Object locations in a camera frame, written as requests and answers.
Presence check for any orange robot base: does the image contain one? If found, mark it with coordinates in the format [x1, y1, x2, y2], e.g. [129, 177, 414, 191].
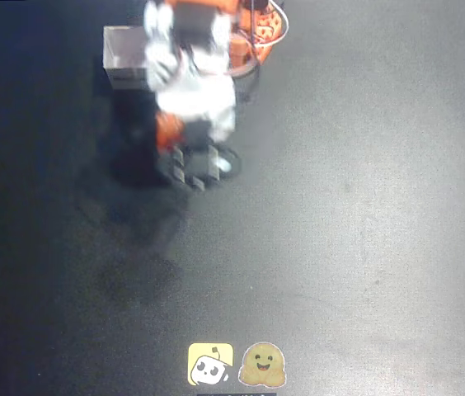
[232, 0, 289, 75]

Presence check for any white cardboard box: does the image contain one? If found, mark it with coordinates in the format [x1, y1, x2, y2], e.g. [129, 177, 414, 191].
[103, 25, 152, 91]

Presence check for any yellow robot logo sticker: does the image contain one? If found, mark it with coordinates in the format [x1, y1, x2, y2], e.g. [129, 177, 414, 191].
[187, 342, 235, 387]

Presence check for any hugging face emoji sticker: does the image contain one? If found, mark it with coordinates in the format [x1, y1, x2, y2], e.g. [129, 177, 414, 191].
[237, 342, 286, 388]

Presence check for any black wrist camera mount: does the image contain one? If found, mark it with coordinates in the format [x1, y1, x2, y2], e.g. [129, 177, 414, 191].
[161, 121, 242, 193]

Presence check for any white and red wire loop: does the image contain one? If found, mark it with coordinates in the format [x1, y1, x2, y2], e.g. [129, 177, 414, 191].
[226, 0, 292, 78]

